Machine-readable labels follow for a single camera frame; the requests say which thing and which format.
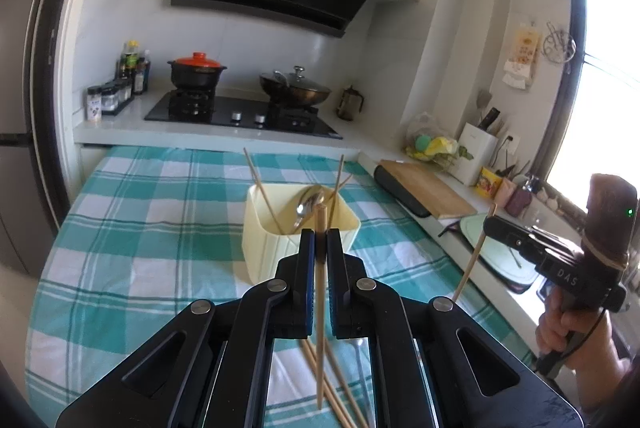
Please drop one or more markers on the cream utensil holder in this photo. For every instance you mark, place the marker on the cream utensil holder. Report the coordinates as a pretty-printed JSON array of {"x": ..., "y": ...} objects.
[{"x": 270, "y": 243}]

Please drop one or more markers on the steel refrigerator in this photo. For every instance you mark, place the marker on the steel refrigerator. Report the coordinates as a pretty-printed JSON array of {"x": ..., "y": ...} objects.
[{"x": 15, "y": 83}]

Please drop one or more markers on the yellow packet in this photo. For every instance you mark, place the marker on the yellow packet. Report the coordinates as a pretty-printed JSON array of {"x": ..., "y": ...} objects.
[{"x": 487, "y": 182}]

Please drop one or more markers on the garlic bulbs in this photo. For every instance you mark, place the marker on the garlic bulbs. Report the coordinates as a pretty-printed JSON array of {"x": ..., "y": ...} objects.
[{"x": 548, "y": 199}]

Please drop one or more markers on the dark sauce bottle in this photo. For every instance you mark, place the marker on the dark sauce bottle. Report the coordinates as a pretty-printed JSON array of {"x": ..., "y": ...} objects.
[{"x": 142, "y": 73}]

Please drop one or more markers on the person's right forearm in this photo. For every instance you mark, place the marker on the person's right forearm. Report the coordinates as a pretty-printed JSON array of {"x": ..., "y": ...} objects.
[{"x": 607, "y": 393}]

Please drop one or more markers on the printed wall hanging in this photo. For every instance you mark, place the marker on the printed wall hanging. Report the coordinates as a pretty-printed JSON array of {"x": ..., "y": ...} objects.
[{"x": 522, "y": 58}]

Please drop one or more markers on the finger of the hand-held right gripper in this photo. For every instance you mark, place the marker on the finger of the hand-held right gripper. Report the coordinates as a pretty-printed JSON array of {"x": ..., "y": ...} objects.
[{"x": 505, "y": 233}]

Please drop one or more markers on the long wooden chopstick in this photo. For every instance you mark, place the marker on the long wooden chopstick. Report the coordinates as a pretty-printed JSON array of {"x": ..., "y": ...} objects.
[
  {"x": 257, "y": 188},
  {"x": 472, "y": 258},
  {"x": 344, "y": 185},
  {"x": 321, "y": 218},
  {"x": 339, "y": 173}
]

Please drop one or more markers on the grey spatula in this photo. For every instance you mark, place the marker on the grey spatula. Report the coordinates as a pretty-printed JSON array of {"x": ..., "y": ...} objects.
[{"x": 483, "y": 101}]

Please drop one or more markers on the green cutting board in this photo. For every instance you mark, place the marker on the green cutting board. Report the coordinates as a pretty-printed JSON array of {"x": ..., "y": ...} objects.
[{"x": 495, "y": 253}]

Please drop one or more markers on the teal plaid tablecloth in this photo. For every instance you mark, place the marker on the teal plaid tablecloth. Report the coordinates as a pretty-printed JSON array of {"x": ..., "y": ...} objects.
[{"x": 150, "y": 233}]

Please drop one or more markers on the metal spoon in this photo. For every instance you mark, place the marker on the metal spoon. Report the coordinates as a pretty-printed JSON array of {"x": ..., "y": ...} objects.
[
  {"x": 316, "y": 192},
  {"x": 357, "y": 350},
  {"x": 302, "y": 208}
]

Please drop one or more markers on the person's right hand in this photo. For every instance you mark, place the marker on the person's right hand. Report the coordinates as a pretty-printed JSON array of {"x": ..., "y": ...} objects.
[{"x": 580, "y": 353}]

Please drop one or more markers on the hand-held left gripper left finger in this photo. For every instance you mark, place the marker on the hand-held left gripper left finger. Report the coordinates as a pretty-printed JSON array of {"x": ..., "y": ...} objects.
[{"x": 307, "y": 288}]

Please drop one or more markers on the black pot with red lid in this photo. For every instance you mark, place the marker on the black pot with red lid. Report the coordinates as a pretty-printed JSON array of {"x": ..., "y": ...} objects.
[{"x": 196, "y": 71}]

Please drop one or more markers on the dark wok with glass lid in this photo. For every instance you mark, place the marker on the dark wok with glass lid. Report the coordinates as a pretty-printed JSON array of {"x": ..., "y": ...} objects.
[{"x": 295, "y": 91}]

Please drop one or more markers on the yellow green plastic bag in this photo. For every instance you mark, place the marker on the yellow green plastic bag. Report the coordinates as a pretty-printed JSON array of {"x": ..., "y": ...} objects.
[{"x": 432, "y": 146}]

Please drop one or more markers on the wooden cutting board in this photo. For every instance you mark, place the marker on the wooden cutting board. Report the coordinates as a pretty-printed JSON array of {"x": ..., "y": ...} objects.
[{"x": 427, "y": 188}]

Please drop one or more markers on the purple bottle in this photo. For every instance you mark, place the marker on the purple bottle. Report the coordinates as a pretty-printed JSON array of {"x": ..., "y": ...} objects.
[{"x": 523, "y": 199}]

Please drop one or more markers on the black gas stove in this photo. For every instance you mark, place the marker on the black gas stove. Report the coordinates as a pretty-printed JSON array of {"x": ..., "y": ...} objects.
[{"x": 240, "y": 113}]

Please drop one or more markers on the row of wooden chopsticks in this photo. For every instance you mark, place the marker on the row of wooden chopsticks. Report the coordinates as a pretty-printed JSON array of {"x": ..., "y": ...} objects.
[{"x": 345, "y": 390}]

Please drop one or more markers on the white knife block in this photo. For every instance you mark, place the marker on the white knife block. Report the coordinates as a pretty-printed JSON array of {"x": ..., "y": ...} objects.
[{"x": 475, "y": 156}]

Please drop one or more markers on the wall outlet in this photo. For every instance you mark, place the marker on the wall outlet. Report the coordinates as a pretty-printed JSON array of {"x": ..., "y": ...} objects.
[{"x": 511, "y": 143}]

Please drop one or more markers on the french press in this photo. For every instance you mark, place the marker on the french press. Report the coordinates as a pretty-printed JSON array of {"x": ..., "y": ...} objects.
[{"x": 349, "y": 103}]

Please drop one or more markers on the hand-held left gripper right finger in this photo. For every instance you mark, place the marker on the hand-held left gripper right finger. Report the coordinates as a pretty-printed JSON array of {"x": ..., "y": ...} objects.
[{"x": 336, "y": 288}]

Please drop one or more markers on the dark window frame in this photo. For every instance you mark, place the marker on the dark window frame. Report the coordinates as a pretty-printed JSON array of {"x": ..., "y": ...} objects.
[{"x": 570, "y": 58}]

